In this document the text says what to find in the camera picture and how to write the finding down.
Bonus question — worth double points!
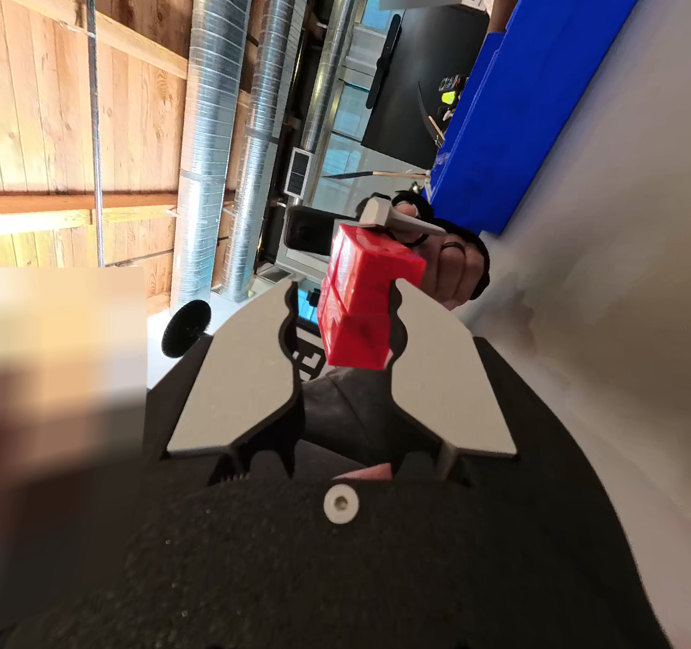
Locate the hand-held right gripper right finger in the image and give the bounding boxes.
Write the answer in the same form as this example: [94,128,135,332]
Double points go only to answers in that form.
[388,279,518,481]

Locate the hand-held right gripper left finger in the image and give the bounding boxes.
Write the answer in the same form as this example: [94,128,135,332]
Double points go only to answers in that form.
[166,281,307,481]

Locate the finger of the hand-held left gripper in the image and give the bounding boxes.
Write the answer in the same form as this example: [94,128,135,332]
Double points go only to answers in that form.
[359,198,449,238]

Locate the red one-stud toy block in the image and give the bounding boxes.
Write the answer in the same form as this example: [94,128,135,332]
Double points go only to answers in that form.
[324,224,403,304]
[317,290,395,370]

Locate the blue plastic bin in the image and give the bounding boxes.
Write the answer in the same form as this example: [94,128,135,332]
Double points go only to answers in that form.
[429,0,655,235]

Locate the person's left hand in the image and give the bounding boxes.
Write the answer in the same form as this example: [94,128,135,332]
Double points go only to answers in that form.
[391,202,484,311]

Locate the white ceiling vent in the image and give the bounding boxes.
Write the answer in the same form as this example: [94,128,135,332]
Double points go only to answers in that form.
[283,147,316,199]

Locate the framed black white marker sign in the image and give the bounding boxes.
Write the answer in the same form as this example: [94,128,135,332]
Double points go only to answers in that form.
[292,330,331,385]

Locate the thin metal pipe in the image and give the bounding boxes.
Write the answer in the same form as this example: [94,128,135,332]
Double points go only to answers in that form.
[83,0,106,267]

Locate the silver air duct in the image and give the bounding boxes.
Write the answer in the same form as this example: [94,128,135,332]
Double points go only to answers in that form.
[170,0,379,310]

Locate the large black wall monitor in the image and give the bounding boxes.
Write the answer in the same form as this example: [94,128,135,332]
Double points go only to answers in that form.
[361,4,491,168]

